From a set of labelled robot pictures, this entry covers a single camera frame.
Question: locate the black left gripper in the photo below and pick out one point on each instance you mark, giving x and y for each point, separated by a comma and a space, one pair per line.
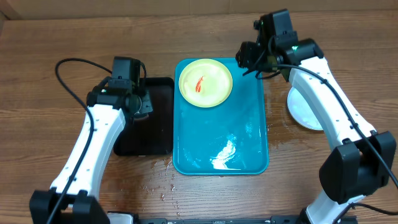
147, 106

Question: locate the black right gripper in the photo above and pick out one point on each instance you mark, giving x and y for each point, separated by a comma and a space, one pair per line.
245, 60

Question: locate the yellow plate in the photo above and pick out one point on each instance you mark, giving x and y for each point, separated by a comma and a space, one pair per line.
205, 83

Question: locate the light blue plate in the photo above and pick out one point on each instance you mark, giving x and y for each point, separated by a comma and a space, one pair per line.
301, 112

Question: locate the green and orange sponge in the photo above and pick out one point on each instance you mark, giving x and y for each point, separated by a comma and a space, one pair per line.
141, 117

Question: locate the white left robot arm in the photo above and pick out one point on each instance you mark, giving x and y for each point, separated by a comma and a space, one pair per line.
73, 195

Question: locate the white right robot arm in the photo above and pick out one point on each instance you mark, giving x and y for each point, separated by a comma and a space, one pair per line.
361, 158

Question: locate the black rectangular water tray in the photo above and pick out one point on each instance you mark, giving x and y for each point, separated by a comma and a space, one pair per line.
153, 136

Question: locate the teal plastic serving tray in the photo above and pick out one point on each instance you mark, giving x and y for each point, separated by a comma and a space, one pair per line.
227, 139

